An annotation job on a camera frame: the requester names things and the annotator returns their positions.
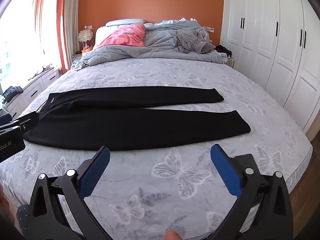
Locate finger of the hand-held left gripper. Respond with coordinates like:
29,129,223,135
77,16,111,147
19,112,40,134

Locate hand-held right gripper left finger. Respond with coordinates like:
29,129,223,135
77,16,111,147
27,146,111,240

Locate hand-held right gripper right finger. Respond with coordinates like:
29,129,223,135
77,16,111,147
210,144,294,240

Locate black pants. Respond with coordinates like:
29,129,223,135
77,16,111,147
23,88,251,152

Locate person's right hand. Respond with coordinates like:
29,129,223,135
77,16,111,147
163,230,181,240

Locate dark blue clothes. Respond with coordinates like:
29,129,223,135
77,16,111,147
2,86,24,102

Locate white window bench drawers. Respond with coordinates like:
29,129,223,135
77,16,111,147
0,67,62,121

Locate orange curtain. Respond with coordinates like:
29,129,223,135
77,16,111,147
56,0,72,74
32,0,47,55

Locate bed with butterfly sheet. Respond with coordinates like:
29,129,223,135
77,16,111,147
0,25,313,240

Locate white feathery lamp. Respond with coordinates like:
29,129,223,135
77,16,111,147
78,29,94,53

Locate black cloth on nightstand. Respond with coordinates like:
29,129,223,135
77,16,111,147
215,44,233,58

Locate pink pillow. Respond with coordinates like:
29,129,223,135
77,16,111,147
95,23,146,49

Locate grey crumpled garment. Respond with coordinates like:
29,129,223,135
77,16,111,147
175,27,217,54

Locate white wardrobe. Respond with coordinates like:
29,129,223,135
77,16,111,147
220,0,320,140

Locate grey duvet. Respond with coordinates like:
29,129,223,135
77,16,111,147
71,19,228,71

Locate pale blue headrest cushion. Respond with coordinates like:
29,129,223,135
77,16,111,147
105,18,146,27

